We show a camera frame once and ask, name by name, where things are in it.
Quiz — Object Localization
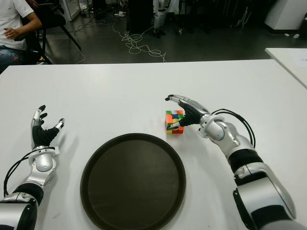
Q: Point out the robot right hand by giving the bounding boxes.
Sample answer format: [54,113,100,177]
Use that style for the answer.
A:
[164,94,212,132]

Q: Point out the tangled white floor cable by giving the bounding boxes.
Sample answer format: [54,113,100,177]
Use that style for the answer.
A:
[112,21,167,63]

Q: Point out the seated person white shirt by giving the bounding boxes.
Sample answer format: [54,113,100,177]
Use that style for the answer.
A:
[0,0,43,72]

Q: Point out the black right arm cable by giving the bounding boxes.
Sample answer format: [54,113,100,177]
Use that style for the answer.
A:
[212,108,256,148]

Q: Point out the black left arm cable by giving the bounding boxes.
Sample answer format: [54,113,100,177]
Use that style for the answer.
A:
[2,151,37,196]

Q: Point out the white cabinet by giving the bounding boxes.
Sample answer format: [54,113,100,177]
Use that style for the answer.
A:
[263,0,307,31]

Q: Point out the white side table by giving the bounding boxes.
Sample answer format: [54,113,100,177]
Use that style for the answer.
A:
[264,47,307,90]

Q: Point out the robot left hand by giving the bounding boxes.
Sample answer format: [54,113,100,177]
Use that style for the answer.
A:
[31,104,66,150]

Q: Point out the silver humanoid robot legs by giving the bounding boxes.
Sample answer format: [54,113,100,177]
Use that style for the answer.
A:
[153,0,172,38]

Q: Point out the dark brown round plate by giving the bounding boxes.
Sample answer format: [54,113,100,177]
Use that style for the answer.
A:
[80,133,187,230]

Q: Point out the black chair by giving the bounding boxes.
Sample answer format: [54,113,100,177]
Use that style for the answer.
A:
[21,0,82,65]

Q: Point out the multicoloured Rubik's cube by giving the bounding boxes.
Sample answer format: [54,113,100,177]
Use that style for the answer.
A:
[165,109,186,136]

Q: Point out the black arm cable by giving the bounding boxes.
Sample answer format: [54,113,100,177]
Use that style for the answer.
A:
[212,108,256,148]
[2,151,37,196]

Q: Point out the black box cabinet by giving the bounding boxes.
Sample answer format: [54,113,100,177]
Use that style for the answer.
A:
[128,0,155,34]

